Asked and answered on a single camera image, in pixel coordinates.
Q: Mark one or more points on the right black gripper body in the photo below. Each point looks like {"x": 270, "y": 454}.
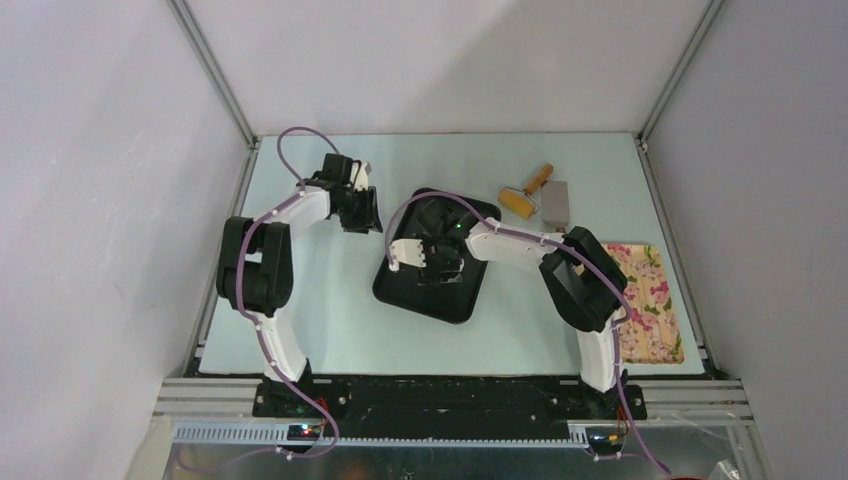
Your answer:
{"x": 437, "y": 262}

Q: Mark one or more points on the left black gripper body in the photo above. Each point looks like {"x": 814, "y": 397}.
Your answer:
{"x": 354, "y": 215}

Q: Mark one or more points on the black baking tray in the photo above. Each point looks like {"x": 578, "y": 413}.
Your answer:
{"x": 431, "y": 214}

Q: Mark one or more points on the wooden dough roller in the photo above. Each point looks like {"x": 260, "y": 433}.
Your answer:
{"x": 521, "y": 201}

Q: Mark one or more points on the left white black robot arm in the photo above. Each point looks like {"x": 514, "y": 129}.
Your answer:
{"x": 255, "y": 271}

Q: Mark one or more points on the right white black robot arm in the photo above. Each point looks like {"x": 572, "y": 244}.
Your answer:
{"x": 584, "y": 283}

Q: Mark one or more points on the floral cloth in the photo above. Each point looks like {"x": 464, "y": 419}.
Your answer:
{"x": 652, "y": 335}

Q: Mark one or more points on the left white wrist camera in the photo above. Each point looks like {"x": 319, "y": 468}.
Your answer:
{"x": 359, "y": 178}

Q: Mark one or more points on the metal spatula with red handle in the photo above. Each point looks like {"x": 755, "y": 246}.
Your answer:
{"x": 555, "y": 207}

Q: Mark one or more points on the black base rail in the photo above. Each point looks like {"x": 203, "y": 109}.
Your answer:
{"x": 451, "y": 408}

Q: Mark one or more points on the aluminium frame with cable duct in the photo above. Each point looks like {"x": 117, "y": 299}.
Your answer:
{"x": 220, "y": 409}

